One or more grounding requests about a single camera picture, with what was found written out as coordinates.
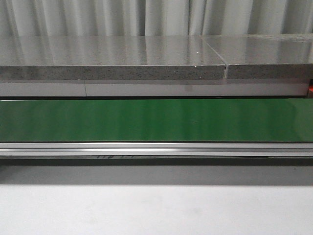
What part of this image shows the grey speckled stone counter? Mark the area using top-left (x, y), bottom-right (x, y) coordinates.
top-left (0, 34), bottom-right (313, 97)

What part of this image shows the green conveyor belt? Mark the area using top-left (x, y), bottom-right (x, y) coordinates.
top-left (0, 98), bottom-right (313, 142)

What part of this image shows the red plastic tray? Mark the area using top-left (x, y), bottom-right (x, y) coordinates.
top-left (307, 79), bottom-right (313, 98)

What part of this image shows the white pleated curtain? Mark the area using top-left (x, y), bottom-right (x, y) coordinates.
top-left (0, 0), bottom-right (313, 36)

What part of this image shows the aluminium conveyor side rail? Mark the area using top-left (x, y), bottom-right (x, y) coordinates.
top-left (0, 141), bottom-right (313, 160)

